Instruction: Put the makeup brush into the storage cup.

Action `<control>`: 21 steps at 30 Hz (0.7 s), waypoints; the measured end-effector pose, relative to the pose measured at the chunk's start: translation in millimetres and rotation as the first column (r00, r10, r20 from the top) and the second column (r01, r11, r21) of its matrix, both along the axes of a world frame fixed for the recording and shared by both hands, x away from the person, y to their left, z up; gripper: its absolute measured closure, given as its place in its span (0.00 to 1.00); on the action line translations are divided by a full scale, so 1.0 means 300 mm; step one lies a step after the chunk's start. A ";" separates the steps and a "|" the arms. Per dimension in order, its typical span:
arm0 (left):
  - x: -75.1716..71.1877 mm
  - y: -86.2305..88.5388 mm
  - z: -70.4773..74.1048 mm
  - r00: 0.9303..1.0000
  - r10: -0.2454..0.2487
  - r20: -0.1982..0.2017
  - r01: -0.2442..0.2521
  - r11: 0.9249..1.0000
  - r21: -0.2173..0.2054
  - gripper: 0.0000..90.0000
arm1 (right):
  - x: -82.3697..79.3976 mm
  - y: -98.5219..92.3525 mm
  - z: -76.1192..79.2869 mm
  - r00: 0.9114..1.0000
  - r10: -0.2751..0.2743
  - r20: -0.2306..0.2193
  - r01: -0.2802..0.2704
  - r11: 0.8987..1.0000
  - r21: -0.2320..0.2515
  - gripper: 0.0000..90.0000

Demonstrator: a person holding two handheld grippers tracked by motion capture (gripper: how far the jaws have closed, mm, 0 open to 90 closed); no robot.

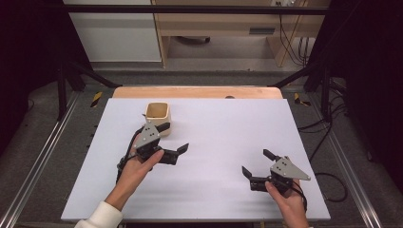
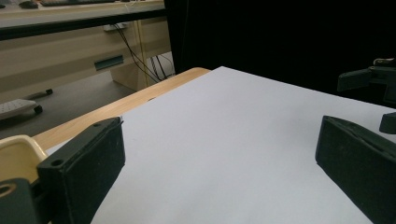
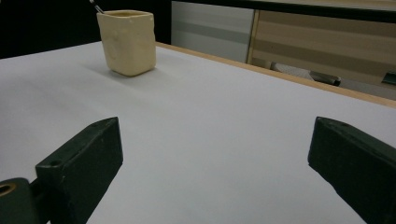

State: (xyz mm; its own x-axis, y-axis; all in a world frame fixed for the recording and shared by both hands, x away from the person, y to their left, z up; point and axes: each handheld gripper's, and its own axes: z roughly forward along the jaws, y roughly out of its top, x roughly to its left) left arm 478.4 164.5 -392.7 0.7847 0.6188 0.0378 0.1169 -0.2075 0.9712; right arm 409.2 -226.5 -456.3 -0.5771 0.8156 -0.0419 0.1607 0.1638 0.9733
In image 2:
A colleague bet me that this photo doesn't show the beige square cup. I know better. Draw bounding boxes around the beige square cup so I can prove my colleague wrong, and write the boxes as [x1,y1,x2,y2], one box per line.
[0,134,49,185]

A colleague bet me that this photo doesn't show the white board sheet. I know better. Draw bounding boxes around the white board sheet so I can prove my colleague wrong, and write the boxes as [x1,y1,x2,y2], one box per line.
[46,65,396,224]

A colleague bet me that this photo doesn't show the black frame crossbar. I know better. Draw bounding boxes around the black frame crossbar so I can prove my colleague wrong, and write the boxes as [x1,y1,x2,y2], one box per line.
[0,8,168,42]

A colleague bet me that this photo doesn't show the wooden table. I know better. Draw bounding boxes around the wooden table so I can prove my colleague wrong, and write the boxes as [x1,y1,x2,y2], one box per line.
[32,66,212,152]

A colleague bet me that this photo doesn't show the dark computer mouse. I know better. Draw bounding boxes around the dark computer mouse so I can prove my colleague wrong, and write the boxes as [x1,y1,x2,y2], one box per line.
[18,0,40,9]

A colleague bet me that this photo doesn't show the office chair base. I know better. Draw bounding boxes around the office chair base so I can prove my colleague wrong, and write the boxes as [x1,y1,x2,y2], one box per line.
[0,88,54,121]

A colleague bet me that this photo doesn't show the black desk cables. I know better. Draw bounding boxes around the black desk cables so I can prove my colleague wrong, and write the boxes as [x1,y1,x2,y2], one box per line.
[112,22,176,84]

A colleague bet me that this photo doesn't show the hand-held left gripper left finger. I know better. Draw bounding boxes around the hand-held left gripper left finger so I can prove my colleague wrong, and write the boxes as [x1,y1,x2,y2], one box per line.
[36,116,126,224]

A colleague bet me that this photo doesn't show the black curtain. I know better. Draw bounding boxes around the black curtain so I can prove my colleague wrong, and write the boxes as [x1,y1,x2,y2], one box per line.
[163,0,396,109]

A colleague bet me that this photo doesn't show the light wooden desk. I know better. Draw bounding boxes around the light wooden desk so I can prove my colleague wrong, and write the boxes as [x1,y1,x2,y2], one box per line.
[0,0,176,104]

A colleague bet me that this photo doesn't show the white power strip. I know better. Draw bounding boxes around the white power strip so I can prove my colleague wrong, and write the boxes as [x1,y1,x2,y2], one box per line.
[103,21,129,33]

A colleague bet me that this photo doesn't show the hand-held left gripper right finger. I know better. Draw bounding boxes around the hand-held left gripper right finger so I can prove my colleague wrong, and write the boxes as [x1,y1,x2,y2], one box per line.
[315,115,396,224]

